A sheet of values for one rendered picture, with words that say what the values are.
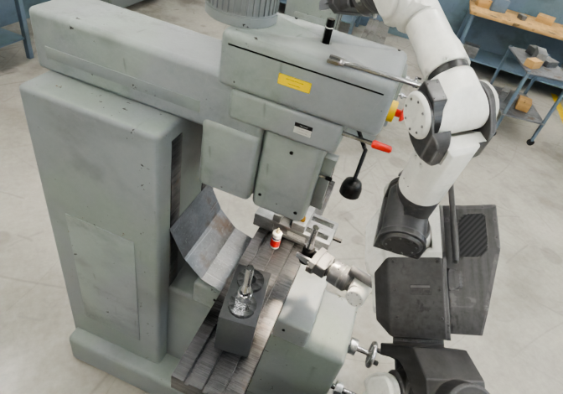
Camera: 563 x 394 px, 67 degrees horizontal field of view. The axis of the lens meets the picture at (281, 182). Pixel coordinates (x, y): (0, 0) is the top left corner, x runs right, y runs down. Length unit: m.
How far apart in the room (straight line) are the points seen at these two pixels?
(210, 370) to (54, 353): 1.34
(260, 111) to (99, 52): 0.53
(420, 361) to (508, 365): 2.26
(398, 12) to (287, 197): 0.75
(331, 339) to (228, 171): 0.87
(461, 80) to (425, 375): 0.58
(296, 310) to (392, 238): 0.93
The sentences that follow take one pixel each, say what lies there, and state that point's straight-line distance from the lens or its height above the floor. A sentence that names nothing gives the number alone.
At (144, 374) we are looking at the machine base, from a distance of 2.34.
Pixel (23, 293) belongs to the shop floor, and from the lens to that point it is 2.94.
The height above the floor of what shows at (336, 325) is 0.75.
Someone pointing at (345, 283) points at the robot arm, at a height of 1.15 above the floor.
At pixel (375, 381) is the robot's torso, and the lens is 1.14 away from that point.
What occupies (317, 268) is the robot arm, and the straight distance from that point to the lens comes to 1.53.
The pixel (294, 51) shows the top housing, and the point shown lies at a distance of 1.10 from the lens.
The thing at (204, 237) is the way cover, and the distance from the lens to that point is 1.79.
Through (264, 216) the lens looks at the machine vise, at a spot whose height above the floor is 1.02.
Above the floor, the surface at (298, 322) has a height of 0.87.
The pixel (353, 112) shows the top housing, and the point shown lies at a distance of 1.11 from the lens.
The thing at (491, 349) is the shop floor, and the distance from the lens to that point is 3.24.
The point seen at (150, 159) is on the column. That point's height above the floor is 1.47.
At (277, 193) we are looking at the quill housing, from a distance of 1.36.
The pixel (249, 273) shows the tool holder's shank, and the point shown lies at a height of 1.32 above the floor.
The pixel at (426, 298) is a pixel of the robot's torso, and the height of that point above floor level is 1.57.
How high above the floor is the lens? 2.29
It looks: 39 degrees down
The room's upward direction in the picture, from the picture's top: 13 degrees clockwise
